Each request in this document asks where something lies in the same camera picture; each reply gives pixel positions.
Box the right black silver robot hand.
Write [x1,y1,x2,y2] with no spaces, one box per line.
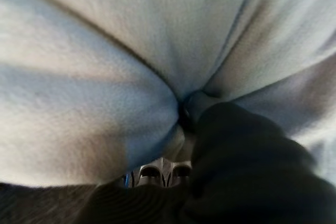
[0,90,336,224]

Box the white fringed cushion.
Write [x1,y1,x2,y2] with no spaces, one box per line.
[0,0,336,191]

